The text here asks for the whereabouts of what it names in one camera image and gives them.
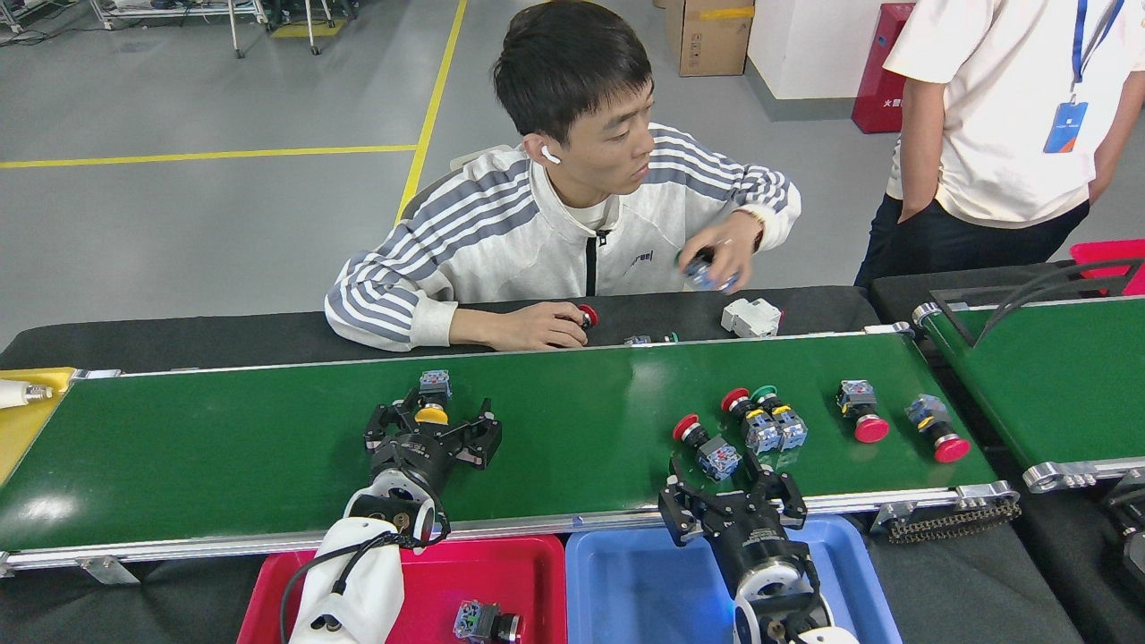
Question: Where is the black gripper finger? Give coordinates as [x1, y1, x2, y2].
[744, 450, 809, 530]
[364, 398, 423, 454]
[447, 400, 503, 471]
[658, 454, 730, 547]

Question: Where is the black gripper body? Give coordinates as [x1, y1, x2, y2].
[707, 501, 806, 578]
[369, 432, 459, 502]

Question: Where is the yellow mushroom push button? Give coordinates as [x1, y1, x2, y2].
[414, 369, 454, 427]

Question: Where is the red push button blue block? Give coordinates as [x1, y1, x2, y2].
[721, 386, 782, 455]

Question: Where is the black push button switch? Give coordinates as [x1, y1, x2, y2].
[452, 599, 525, 644]

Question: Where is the white circuit breaker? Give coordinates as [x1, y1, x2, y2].
[721, 298, 785, 340]

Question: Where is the green conveyor belt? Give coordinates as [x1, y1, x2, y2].
[0, 324, 1022, 573]
[914, 295, 1145, 495]

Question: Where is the blue plastic tray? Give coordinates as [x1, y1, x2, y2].
[565, 514, 903, 644]

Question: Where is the red plastic tray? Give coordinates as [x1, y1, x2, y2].
[236, 535, 567, 644]

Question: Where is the black conveyor motor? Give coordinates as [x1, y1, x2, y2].
[1102, 470, 1145, 593]

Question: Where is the yellow plastic tray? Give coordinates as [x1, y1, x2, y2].
[0, 367, 74, 484]

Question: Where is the seated person's right hand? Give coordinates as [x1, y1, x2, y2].
[483, 301, 593, 352]

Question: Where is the seated person's left hand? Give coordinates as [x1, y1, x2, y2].
[677, 208, 764, 294]

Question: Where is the seated person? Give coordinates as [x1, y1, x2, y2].
[324, 0, 803, 352]

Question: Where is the white light bulb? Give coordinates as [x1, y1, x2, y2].
[0, 379, 53, 410]

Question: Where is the red fire extinguisher cabinet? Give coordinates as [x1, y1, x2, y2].
[851, 2, 918, 135]

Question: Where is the standing person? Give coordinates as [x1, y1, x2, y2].
[854, 0, 1145, 289]

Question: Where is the cardboard box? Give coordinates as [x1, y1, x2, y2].
[666, 0, 757, 78]

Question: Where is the blue ID badge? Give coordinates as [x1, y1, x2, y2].
[1043, 100, 1090, 155]

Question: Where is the black drive chain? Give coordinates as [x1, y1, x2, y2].
[886, 498, 1022, 545]

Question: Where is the black bracket frame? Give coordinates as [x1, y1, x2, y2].
[930, 282, 1145, 348]

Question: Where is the black cable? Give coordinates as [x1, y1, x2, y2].
[973, 258, 1145, 346]

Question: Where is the metal frame rack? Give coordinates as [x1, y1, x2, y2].
[89, 0, 267, 60]
[268, 0, 336, 56]

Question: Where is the blue lanyard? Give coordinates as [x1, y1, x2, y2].
[1070, 0, 1126, 87]

